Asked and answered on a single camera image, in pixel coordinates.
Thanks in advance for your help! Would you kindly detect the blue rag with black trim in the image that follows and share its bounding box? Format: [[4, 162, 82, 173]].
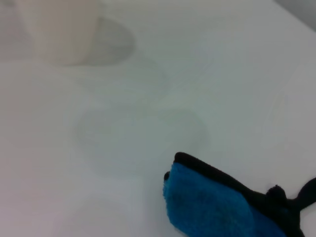
[[162, 152, 316, 237]]

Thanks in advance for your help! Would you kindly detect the white paper cup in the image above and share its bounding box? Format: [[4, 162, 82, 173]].
[[32, 0, 99, 66]]

